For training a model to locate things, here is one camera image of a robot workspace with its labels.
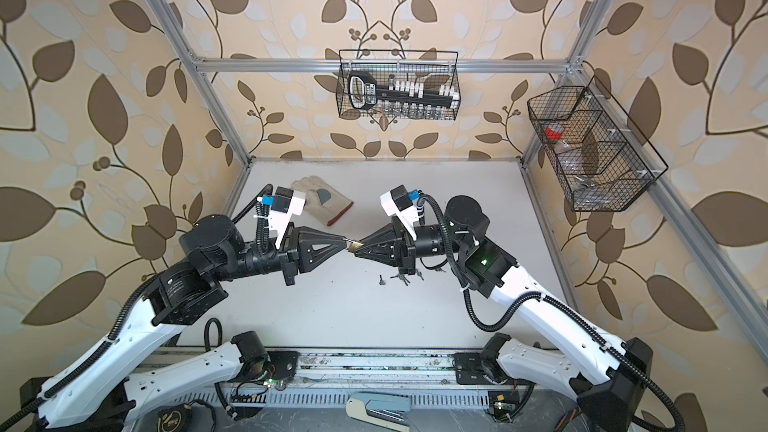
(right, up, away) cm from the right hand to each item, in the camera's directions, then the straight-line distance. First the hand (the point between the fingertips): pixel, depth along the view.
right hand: (358, 254), depth 52 cm
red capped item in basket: (+53, +29, +35) cm, 70 cm away
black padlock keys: (+9, -16, +38) cm, 42 cm away
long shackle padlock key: (+3, -17, +37) cm, 41 cm away
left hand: (-2, +2, -3) cm, 4 cm away
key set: (+14, -14, +39) cm, 44 cm away
